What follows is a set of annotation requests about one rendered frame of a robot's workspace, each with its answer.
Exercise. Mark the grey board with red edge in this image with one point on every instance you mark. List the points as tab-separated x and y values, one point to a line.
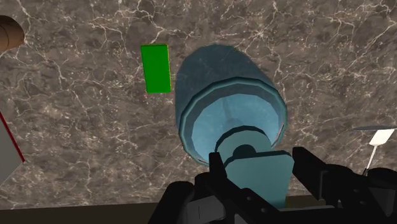
7	149

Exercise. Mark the white spatula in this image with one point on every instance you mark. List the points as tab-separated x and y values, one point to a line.
379	139

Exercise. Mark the blue bottle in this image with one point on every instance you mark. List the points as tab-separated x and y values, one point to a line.
229	102

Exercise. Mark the green flat box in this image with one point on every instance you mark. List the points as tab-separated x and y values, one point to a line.
156	68

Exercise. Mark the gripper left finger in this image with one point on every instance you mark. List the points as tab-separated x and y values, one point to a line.
223	189

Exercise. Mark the brown round object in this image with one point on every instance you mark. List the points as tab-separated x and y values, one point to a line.
9	34

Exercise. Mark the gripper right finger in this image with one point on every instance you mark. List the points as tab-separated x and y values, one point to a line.
335	183

